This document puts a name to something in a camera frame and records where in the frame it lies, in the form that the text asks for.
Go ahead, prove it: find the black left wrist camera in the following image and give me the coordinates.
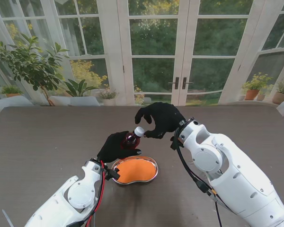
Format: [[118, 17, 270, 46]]
[[106, 166, 121, 181]]

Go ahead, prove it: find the pale grey armchair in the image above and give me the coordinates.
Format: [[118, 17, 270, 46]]
[[0, 96, 35, 119]]

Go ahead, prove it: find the yellow-green plant in terracotta pot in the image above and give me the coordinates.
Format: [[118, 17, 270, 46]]
[[240, 72, 274, 101]]

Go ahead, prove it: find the broad-leaf green plant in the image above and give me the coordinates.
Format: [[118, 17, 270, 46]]
[[62, 79, 99, 97]]

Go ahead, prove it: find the green plant in beige pot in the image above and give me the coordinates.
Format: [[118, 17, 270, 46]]
[[272, 78, 284, 105]]

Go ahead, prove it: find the white ribbed bottle cap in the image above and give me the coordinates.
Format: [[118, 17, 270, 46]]
[[133, 126, 145, 138]]

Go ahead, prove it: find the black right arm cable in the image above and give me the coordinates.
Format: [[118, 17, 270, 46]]
[[173, 129, 222, 227]]

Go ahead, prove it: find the red left arm cable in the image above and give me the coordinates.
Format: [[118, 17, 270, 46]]
[[85, 160, 107, 227]]

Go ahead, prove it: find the kidney-shaped steel tray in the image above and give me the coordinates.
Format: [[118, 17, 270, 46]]
[[111, 155, 160, 185]]

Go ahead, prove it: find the red translucent sample bottle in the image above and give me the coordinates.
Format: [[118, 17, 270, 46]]
[[120, 131, 142, 150]]

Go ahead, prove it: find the white rectangular planter box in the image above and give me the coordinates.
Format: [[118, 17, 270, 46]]
[[49, 96, 100, 106]]

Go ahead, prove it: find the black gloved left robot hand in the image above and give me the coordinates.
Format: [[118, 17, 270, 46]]
[[97, 131, 142, 164]]

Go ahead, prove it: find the tall leafy potted tree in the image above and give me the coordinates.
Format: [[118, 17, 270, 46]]
[[0, 33, 71, 106]]

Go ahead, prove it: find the orange tray liner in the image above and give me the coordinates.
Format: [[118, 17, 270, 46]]
[[115, 158, 156, 183]]

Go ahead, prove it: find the dark metal door handle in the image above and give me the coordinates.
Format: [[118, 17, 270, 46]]
[[182, 77, 194, 90], [169, 77, 179, 90]]

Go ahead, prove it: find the white zip tie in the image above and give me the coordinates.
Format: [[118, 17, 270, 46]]
[[2, 209, 14, 227]]

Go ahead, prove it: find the small flowering plant white pot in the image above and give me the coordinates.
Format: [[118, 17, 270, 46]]
[[98, 88, 120, 106]]

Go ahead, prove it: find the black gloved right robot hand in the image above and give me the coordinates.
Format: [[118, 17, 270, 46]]
[[134, 102, 186, 140]]

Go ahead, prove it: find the small bush in orange pot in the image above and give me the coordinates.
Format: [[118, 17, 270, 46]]
[[0, 85, 24, 98]]

